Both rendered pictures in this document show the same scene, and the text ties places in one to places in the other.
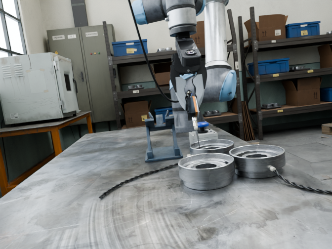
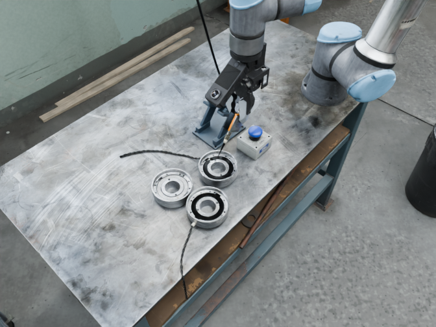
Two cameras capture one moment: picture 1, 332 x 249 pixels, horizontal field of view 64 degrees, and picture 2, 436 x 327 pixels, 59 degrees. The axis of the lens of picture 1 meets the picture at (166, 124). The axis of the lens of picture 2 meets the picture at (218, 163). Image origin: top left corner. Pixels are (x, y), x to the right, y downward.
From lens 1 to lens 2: 0.87 m
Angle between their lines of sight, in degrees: 57
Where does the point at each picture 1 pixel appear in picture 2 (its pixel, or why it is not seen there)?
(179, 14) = (231, 41)
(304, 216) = (145, 259)
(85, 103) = not seen: outside the picture
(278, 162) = (200, 224)
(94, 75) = not seen: outside the picture
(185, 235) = (102, 220)
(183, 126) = (306, 90)
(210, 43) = (380, 15)
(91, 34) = not seen: outside the picture
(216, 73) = (355, 65)
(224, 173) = (164, 203)
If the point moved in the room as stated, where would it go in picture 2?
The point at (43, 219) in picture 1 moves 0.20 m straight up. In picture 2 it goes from (87, 152) to (66, 98)
